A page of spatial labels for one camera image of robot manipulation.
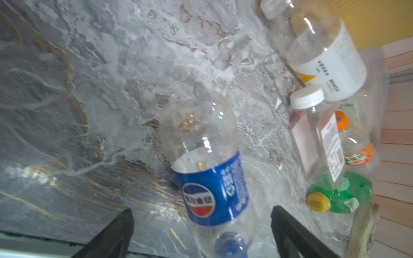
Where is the clear bottle white label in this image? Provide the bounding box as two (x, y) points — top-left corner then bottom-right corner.
(260, 1), (368, 102)

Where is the orange label clear bottle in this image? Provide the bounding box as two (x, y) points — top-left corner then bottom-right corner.
(335, 111), (380, 177)

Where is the square bottle white label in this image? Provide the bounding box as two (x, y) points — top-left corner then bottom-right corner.
(289, 86), (345, 190)

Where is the blue label pepsi bottle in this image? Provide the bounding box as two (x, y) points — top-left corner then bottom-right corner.
(159, 90), (256, 258)

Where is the green plastic bottle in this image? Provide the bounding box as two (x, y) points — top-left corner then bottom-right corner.
(307, 172), (373, 213)

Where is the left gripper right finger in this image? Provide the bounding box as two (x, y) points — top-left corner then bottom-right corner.
(271, 205), (338, 258)

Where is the yellow plastic waste bin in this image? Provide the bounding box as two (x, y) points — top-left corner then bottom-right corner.
(330, 0), (413, 51)

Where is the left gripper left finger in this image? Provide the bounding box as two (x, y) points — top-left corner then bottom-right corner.
(72, 209), (134, 258)

